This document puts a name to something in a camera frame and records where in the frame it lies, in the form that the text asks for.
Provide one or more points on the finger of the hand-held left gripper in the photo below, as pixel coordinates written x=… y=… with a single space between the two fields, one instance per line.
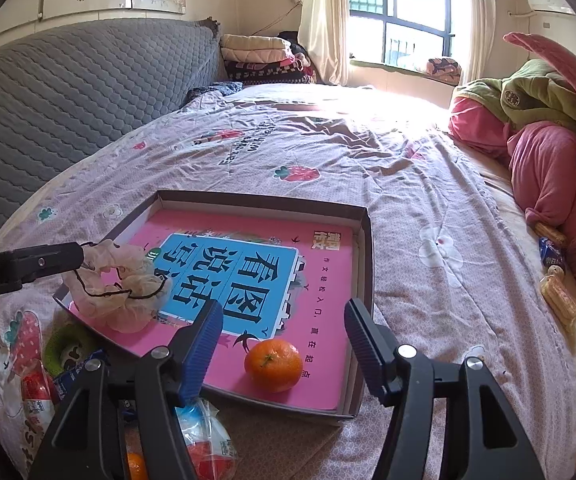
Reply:
x=50 y=260

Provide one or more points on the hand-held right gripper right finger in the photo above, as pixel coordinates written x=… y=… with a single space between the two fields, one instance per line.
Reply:
x=363 y=345

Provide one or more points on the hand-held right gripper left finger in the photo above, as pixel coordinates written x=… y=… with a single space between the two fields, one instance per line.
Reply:
x=202 y=350

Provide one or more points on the small mandarin orange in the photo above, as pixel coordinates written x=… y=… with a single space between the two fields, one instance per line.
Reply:
x=273 y=365

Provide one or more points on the pale pink scrunchie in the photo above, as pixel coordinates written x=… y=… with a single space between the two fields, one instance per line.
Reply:
x=117 y=310

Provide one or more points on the red apple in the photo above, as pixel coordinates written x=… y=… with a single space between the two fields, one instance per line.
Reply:
x=212 y=455

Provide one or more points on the blue drink carton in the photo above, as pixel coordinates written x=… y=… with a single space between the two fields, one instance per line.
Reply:
x=70 y=377

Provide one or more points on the foam net apple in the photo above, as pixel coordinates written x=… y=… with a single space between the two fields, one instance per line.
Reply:
x=35 y=390

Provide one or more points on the shallow grey cardboard box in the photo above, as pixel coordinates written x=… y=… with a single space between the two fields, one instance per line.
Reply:
x=268 y=212

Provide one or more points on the pink children's book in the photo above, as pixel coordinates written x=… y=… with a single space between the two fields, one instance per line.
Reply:
x=318 y=310

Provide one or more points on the large mandarin orange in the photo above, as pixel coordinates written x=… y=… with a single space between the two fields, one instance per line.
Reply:
x=136 y=467

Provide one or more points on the grey quilted headboard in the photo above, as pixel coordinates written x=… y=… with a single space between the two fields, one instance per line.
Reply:
x=67 y=100

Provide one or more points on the pink printed bed sheet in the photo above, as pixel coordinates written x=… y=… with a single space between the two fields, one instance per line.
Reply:
x=418 y=185

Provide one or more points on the long yellow cracker packet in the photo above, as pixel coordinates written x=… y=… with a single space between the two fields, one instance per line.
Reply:
x=560 y=300

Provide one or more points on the blue snack packet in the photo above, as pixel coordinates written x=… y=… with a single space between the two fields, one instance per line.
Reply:
x=553 y=255

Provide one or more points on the small yellow cracker packet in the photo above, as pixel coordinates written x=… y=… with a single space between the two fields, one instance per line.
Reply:
x=550 y=233

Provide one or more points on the dark blue printed cloth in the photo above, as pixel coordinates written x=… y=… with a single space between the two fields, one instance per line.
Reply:
x=212 y=92

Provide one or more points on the pink padded garment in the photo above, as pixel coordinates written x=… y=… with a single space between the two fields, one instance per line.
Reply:
x=543 y=160

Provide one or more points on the folded patterned cloth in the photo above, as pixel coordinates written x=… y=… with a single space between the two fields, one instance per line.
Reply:
x=443 y=66

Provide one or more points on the stack of folded blankets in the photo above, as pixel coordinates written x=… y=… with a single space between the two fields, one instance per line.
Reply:
x=258 y=50

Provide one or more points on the green jacket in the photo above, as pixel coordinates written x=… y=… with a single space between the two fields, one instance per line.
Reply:
x=533 y=95

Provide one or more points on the black cloth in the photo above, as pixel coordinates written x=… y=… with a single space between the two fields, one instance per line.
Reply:
x=293 y=42

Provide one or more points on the barred window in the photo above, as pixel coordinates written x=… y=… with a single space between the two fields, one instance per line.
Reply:
x=403 y=25

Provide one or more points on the cream curtain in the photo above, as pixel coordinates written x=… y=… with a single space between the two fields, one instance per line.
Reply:
x=323 y=20
x=478 y=20

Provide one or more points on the pink fleece cloth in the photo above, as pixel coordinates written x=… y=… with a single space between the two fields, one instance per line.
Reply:
x=553 y=55

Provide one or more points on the white air conditioner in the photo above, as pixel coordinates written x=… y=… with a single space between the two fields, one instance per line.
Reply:
x=548 y=2

